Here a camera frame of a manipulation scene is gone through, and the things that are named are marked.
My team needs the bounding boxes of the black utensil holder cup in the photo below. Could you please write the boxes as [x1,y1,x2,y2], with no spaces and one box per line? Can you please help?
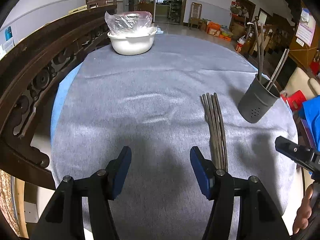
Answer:
[238,74,280,124]

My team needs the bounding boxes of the person's right hand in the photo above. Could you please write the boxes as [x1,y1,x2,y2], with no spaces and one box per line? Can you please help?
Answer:
[293,184,313,234]

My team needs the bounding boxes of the blue cloth on chair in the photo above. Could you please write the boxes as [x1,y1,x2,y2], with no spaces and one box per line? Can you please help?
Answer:
[299,95,320,151]

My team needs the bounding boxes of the grey table cloth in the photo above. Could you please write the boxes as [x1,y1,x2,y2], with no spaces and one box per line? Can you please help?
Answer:
[50,34,297,239]

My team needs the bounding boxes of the beige armchair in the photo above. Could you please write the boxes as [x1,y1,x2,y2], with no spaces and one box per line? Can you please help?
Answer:
[284,67,320,100]

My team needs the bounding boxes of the floral bench cushion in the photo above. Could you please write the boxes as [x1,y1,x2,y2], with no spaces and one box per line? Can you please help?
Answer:
[0,170,20,236]

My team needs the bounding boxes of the white plastic bowl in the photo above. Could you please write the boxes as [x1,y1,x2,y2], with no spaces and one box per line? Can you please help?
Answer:
[107,27,157,56]

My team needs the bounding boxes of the dark carved wooden bench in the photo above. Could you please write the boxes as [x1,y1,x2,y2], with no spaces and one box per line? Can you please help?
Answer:
[1,5,117,190]

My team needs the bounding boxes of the orange boxes on floor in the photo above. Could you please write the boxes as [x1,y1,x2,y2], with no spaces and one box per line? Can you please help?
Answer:
[206,21,233,41]

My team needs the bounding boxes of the clear plastic bag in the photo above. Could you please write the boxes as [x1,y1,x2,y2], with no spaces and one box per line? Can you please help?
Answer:
[105,11,155,37]

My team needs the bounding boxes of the wall calendar poster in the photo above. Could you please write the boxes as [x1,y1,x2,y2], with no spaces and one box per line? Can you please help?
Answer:
[296,8,316,47]

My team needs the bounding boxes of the wooden chair by wall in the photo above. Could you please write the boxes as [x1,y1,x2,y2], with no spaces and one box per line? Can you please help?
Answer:
[188,2,202,29]

